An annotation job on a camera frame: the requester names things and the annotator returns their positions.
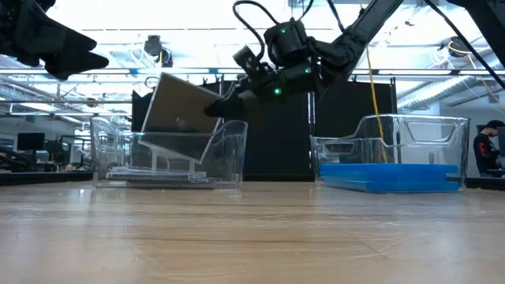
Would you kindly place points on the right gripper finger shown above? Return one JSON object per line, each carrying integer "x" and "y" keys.
{"x": 225, "y": 107}

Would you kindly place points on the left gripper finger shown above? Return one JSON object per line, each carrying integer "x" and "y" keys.
{"x": 79, "y": 65}
{"x": 67, "y": 37}

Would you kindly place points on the black-tray clear jewel case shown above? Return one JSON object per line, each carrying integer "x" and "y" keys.
{"x": 177, "y": 102}

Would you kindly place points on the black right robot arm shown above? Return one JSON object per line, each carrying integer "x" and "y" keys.
{"x": 375, "y": 23}

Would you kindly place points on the clear plastic bin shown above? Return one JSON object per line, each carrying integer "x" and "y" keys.
{"x": 229, "y": 158}
{"x": 426, "y": 150}

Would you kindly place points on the black partition panel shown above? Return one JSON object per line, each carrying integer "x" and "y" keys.
{"x": 284, "y": 150}

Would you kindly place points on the dark monitor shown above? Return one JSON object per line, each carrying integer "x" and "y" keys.
{"x": 31, "y": 141}

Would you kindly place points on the person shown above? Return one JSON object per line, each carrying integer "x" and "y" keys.
{"x": 485, "y": 150}

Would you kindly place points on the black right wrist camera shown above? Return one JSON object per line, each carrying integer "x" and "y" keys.
{"x": 246, "y": 59}

